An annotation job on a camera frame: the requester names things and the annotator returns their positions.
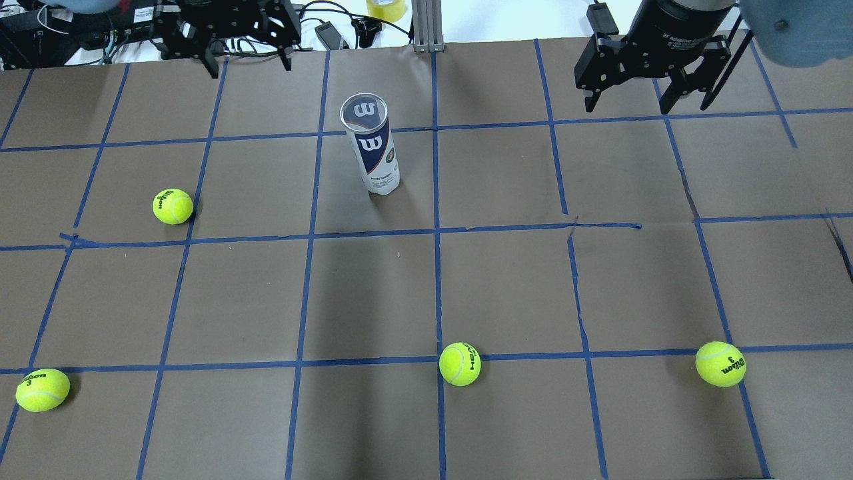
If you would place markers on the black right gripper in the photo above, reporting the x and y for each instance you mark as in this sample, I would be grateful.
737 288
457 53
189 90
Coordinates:
676 23

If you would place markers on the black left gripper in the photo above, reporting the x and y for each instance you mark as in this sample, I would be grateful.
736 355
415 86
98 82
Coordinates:
230 26

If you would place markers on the clear Wilson tennis ball can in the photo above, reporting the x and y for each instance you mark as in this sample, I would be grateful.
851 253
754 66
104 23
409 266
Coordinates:
365 118

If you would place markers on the yellow Wilson tennis ball front left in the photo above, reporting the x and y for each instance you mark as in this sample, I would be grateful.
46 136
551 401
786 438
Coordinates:
173 206

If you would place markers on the yellow wilson tennis ball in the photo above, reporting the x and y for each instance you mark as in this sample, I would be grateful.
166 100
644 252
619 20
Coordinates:
173 206
43 390

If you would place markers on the yellow tennis ball near base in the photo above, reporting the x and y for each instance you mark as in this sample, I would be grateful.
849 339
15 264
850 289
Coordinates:
720 364

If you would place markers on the yellow Head tennis ball centre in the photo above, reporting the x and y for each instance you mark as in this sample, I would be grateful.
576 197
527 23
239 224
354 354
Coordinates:
460 364

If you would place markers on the yellow Wilson tennis ball far left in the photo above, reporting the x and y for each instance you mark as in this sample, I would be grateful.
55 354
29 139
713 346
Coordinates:
43 390

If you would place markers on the small black adapter top right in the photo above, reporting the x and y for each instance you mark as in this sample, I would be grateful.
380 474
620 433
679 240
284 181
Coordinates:
600 19

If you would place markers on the yellow tape roll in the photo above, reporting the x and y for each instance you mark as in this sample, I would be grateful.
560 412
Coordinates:
388 10

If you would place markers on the black network switch box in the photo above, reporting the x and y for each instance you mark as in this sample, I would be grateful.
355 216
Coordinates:
132 20

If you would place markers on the aluminium frame post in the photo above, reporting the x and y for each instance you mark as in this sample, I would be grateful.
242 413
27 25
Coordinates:
426 26

